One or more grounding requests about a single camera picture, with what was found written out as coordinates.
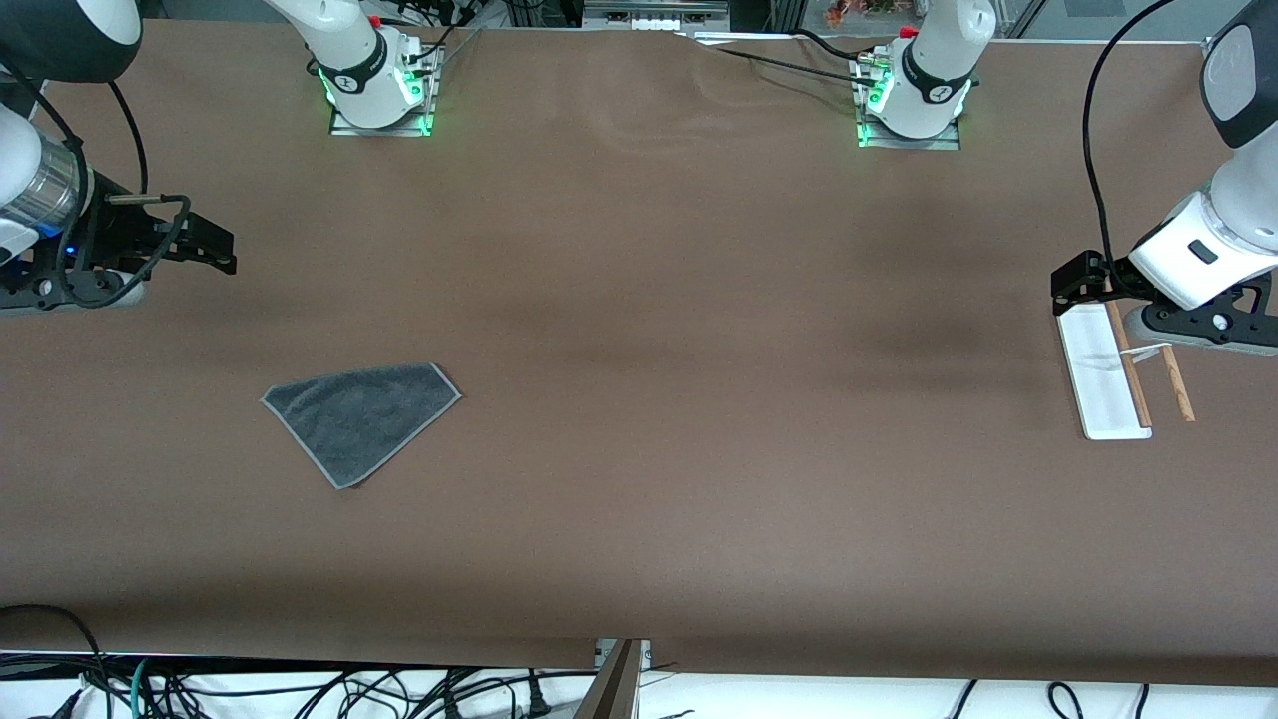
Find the orange background object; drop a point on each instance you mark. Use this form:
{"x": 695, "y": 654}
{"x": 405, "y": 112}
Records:
{"x": 859, "y": 10}

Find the aluminium bracket at table edge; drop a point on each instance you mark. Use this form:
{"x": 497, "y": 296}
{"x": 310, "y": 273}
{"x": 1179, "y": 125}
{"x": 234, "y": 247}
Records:
{"x": 645, "y": 654}

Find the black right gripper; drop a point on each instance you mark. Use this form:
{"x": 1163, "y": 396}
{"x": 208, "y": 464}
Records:
{"x": 117, "y": 244}

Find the dark table support post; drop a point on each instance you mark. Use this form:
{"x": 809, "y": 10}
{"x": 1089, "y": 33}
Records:
{"x": 614, "y": 689}

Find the white rack with wooden rods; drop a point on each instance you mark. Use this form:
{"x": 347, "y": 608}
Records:
{"x": 1103, "y": 389}

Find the brown table cover sheet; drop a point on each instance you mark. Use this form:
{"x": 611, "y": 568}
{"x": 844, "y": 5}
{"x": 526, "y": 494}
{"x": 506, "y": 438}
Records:
{"x": 639, "y": 399}

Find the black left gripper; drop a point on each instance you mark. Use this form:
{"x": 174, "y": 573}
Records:
{"x": 1115, "y": 275}

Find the grey and pink towel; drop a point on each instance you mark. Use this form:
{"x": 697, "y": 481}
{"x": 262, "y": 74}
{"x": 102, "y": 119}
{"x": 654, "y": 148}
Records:
{"x": 359, "y": 419}

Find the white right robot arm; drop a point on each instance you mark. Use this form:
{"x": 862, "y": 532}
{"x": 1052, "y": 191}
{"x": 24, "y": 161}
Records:
{"x": 349, "y": 60}

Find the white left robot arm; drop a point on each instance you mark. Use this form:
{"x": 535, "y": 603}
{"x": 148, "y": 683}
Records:
{"x": 1198, "y": 250}

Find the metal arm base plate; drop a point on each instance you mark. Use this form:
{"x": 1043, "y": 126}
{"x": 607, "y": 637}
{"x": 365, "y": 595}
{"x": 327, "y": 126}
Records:
{"x": 379, "y": 131}
{"x": 929, "y": 145}

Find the white device with connectors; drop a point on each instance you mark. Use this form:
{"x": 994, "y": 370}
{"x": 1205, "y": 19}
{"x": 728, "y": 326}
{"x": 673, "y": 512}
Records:
{"x": 654, "y": 12}

